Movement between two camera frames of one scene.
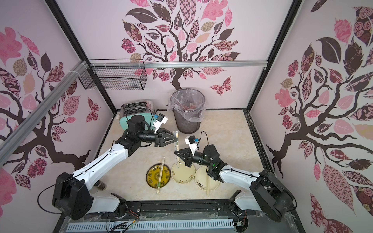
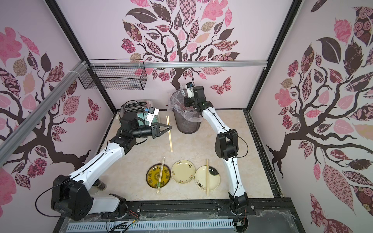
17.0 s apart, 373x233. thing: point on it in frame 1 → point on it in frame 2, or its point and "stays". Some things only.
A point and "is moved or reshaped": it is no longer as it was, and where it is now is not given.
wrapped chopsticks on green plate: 159,185 stays
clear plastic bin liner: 189,103 stays
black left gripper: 161,137 → 156,129
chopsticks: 177,144 is moved or reshaped
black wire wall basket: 128,74 stays
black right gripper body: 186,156 → 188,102
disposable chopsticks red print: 207,181 stays
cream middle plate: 182,174 stays
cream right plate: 200,179 stays
